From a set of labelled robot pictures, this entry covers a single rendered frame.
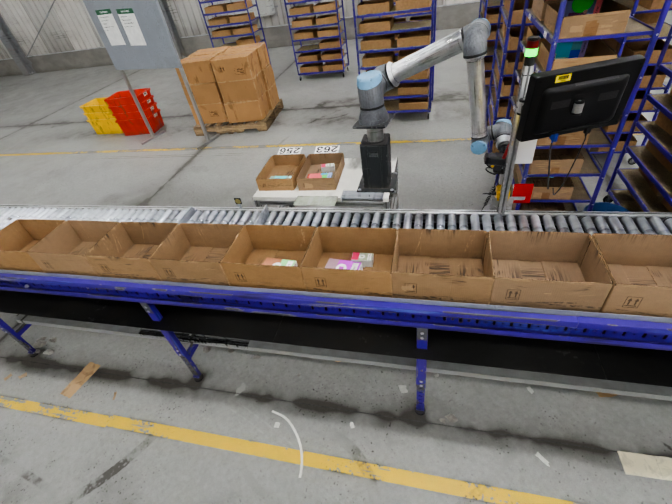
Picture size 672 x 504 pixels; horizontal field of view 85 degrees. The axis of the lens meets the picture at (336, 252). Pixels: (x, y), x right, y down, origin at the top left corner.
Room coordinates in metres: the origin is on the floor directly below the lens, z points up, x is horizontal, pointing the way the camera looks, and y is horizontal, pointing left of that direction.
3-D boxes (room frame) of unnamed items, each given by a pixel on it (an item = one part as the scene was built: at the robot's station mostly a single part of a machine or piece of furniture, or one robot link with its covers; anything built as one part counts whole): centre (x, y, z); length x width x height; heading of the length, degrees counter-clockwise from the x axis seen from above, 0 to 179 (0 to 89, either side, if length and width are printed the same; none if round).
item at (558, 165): (2.19, -1.57, 0.79); 0.40 x 0.30 x 0.10; 162
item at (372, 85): (2.28, -0.38, 1.39); 0.17 x 0.15 x 0.18; 149
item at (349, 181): (2.49, -0.03, 0.74); 1.00 x 0.58 x 0.03; 70
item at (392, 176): (2.27, -0.38, 0.91); 0.26 x 0.26 x 0.33; 70
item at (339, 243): (1.26, -0.07, 0.96); 0.39 x 0.29 x 0.17; 71
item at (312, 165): (2.49, 0.00, 0.80); 0.38 x 0.28 x 0.10; 162
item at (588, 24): (2.19, -1.56, 1.59); 0.40 x 0.30 x 0.10; 161
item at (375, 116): (2.27, -0.38, 1.25); 0.19 x 0.19 x 0.10
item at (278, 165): (2.59, 0.30, 0.80); 0.38 x 0.28 x 0.10; 162
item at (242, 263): (1.38, 0.30, 0.96); 0.39 x 0.29 x 0.17; 71
